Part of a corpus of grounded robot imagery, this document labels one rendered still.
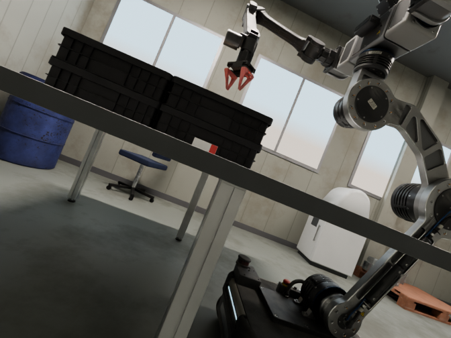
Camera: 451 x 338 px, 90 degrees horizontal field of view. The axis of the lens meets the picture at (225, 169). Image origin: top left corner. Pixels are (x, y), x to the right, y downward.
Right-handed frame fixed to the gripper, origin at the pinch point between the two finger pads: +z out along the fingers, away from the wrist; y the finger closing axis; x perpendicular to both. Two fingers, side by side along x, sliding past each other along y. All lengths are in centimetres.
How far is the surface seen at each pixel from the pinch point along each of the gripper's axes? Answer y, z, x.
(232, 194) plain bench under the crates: 32, 37, -21
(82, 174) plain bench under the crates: -136, 70, 13
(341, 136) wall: -44, -96, 310
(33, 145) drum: -224, 69, -6
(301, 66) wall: -112, -172, 236
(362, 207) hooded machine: 18, 5, 287
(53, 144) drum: -227, 62, 10
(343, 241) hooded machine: 11, 56, 278
